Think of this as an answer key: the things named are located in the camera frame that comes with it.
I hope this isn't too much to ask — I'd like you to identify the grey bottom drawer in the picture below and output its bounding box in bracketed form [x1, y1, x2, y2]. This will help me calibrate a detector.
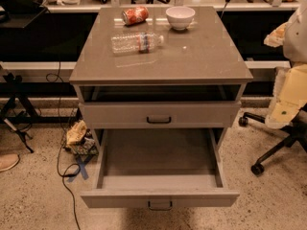
[81, 128, 239, 211]

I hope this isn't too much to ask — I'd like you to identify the grey drawer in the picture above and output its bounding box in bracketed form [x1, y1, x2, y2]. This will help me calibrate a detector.
[79, 102, 241, 128]
[81, 128, 239, 211]

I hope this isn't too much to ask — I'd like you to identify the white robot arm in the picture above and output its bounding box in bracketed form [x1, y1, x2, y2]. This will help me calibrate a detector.
[264, 0, 307, 129]

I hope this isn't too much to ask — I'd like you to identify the grey drawer cabinet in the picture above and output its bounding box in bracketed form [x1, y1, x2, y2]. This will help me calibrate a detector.
[70, 7, 252, 146]

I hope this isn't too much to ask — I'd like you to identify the closed grey upper drawer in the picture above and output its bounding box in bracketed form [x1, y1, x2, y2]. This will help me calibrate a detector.
[79, 102, 241, 128]

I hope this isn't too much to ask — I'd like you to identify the clear plastic water bottle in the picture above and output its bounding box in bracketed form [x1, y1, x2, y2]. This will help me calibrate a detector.
[111, 32, 164, 54]

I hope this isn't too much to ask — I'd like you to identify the blue tape cross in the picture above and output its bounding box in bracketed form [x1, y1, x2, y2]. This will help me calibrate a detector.
[67, 155, 93, 182]

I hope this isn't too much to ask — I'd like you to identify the white ceramic bowl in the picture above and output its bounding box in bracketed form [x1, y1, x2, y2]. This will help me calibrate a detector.
[166, 6, 196, 30]

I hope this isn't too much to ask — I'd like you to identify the crushed orange soda can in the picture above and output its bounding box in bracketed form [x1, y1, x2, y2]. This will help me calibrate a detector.
[122, 6, 149, 26]

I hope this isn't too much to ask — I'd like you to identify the black tripod stand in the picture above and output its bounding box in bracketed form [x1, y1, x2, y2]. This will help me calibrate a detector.
[0, 64, 81, 154]

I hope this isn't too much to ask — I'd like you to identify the tan shoe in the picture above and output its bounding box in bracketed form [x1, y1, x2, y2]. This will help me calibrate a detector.
[0, 153, 20, 172]

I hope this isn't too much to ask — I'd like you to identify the black desk at left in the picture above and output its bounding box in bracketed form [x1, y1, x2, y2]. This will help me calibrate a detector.
[0, 0, 47, 29]

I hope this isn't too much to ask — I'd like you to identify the black floor cable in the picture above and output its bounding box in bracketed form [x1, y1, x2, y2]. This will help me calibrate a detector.
[45, 60, 83, 230]

